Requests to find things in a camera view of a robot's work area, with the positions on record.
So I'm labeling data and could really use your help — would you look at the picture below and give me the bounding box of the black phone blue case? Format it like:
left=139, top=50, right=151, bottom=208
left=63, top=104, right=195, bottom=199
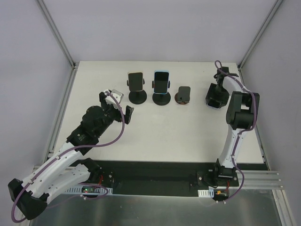
left=152, top=71, right=170, bottom=94

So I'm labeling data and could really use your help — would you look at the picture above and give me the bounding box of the right aluminium frame post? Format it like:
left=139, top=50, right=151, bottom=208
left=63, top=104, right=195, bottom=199
left=238, top=0, right=284, bottom=71

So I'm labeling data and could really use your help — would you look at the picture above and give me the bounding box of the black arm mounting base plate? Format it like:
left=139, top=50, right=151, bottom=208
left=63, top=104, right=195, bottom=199
left=72, top=160, right=269, bottom=196

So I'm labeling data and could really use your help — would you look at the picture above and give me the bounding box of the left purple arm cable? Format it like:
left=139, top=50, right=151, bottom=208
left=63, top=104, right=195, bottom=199
left=11, top=90, right=126, bottom=223

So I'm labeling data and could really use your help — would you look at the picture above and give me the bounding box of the aluminium frame post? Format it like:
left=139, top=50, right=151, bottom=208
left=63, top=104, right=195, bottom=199
left=35, top=0, right=76, bottom=69
left=238, top=0, right=284, bottom=71

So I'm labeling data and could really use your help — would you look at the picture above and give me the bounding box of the black phone cream case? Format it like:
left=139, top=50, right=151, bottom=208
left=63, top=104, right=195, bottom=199
left=127, top=72, right=144, bottom=92

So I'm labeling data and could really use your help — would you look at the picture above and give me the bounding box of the white slotted cable duct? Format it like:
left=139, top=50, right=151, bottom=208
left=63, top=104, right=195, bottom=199
left=198, top=189, right=214, bottom=198
left=63, top=185, right=113, bottom=195

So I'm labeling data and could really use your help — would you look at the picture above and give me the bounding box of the right white slotted cable duct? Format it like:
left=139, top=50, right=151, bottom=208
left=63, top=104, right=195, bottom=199
left=198, top=189, right=214, bottom=198

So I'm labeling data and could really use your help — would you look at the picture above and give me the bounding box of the black phone lavender case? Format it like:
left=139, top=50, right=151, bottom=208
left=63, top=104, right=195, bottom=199
left=206, top=100, right=224, bottom=109

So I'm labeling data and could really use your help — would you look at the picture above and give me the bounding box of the left aluminium frame post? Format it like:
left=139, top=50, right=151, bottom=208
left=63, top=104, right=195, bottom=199
left=35, top=0, right=76, bottom=69

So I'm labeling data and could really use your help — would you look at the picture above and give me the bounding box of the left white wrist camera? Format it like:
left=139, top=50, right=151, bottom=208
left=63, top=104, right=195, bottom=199
left=104, top=89, right=124, bottom=105

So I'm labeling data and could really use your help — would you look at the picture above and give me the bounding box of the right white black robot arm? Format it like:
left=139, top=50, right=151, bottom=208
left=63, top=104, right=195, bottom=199
left=203, top=66, right=260, bottom=188

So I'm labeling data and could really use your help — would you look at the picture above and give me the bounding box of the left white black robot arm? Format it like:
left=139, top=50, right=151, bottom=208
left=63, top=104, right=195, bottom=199
left=8, top=89, right=134, bottom=223

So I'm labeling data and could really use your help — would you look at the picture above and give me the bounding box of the aluminium extrusion rail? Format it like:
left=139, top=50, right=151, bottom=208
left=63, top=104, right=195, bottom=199
left=32, top=164, right=284, bottom=190

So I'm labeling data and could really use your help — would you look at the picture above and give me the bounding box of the black round-base phone stand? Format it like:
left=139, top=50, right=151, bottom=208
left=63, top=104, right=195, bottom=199
left=128, top=89, right=147, bottom=105

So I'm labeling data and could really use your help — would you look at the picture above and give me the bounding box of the left white slotted cable duct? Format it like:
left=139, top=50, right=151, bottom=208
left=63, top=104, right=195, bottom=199
left=63, top=185, right=113, bottom=195

